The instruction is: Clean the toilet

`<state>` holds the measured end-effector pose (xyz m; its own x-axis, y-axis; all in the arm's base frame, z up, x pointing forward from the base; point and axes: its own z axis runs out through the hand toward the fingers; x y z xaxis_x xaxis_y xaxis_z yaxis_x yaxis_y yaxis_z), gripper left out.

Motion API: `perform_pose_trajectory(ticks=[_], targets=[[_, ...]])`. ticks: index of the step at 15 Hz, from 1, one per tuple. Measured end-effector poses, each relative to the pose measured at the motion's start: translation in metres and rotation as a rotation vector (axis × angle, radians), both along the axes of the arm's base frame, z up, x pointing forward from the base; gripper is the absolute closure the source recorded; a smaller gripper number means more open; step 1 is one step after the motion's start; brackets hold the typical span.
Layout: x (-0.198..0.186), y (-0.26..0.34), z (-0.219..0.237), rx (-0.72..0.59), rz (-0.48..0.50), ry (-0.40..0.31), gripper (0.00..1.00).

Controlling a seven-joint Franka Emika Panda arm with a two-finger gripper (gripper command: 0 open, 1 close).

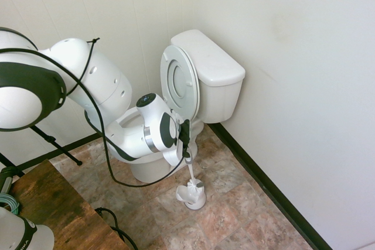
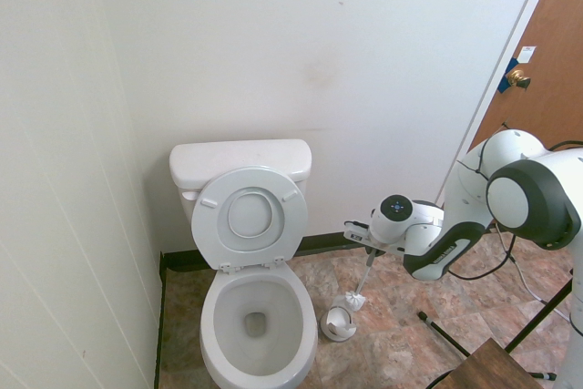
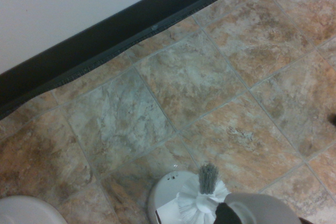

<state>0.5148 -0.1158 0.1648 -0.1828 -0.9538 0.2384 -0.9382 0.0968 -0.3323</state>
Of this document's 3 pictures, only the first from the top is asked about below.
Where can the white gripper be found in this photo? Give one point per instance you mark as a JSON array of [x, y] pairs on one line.
[[173, 156]]

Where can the white toilet brush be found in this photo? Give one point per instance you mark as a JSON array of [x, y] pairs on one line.
[[193, 176]]

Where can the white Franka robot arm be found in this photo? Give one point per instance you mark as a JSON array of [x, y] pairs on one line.
[[96, 80]]

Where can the white toilet brush holder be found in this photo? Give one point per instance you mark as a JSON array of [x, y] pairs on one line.
[[192, 201]]

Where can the white toilet seat and lid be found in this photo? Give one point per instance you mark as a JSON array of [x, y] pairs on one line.
[[187, 86]]

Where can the white toilet tank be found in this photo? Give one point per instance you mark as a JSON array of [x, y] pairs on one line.
[[216, 74]]

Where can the dark wooden table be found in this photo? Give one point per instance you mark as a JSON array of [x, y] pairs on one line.
[[58, 209]]

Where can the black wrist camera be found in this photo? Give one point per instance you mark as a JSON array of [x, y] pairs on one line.
[[185, 133]]

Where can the black camera tripod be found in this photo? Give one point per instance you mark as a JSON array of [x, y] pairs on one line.
[[55, 141]]

